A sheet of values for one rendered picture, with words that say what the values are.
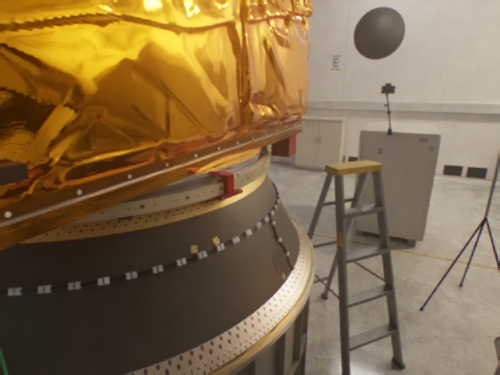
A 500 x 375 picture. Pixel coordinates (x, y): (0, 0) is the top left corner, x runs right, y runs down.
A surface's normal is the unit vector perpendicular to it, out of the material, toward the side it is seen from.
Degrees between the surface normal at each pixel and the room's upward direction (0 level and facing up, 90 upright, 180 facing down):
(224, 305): 62
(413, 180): 90
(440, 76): 90
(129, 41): 83
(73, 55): 87
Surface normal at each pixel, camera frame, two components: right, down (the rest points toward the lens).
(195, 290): 0.54, -0.24
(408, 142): -0.43, 0.27
